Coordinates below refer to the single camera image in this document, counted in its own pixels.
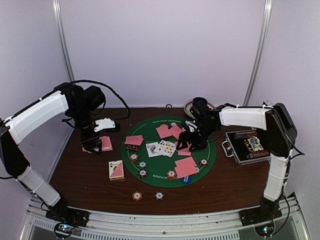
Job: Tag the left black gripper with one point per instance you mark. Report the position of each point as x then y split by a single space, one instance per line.
87 140

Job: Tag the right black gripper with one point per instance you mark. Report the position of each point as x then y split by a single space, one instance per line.
183 137

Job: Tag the face down card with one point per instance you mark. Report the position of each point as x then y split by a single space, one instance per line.
183 152

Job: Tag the red backed card deck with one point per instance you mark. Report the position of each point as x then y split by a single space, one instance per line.
106 144

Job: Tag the face up card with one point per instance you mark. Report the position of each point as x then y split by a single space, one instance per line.
161 147
169 149

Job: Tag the dealt red card top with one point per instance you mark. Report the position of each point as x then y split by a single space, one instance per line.
163 132
176 131

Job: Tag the dark chips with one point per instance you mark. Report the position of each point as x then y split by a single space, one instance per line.
203 162
142 173

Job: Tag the orange chips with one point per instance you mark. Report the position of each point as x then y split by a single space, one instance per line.
171 174
133 157

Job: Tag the blue small blind button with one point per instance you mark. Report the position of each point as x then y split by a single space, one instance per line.
186 180

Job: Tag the black red triangular dealer button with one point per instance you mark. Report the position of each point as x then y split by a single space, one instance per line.
132 148

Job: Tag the green chips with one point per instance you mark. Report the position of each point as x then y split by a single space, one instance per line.
142 164

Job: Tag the dark red poker chip stack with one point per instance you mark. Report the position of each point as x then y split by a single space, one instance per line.
159 195

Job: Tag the orange poker chip stack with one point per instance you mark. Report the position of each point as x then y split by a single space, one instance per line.
137 195

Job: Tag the queen of hearts card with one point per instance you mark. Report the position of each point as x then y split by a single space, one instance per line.
152 149

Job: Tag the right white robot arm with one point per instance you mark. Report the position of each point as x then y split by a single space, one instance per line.
208 122

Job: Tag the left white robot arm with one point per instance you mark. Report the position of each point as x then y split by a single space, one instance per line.
76 103

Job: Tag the patterned ceramic saucer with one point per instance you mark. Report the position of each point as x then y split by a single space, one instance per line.
187 108

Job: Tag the round green poker mat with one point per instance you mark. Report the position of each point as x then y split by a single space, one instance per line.
158 166

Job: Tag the dark blue mug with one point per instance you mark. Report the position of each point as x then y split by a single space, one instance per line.
199 100

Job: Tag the aluminium poker chip case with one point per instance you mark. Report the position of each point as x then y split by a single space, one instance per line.
250 147

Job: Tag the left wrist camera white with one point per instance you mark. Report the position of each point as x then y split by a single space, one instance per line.
106 124

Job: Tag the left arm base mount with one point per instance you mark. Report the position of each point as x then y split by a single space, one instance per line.
73 217

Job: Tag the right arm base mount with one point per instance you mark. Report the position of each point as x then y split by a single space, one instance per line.
256 215

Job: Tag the front aluminium rail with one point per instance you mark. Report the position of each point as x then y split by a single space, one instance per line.
223 225

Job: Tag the left aluminium frame post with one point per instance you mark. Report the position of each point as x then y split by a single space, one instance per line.
63 43

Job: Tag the aluminium frame post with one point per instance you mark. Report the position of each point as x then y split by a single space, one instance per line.
63 43
264 31

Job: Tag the right aluminium frame post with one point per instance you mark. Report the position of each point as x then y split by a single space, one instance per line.
264 31

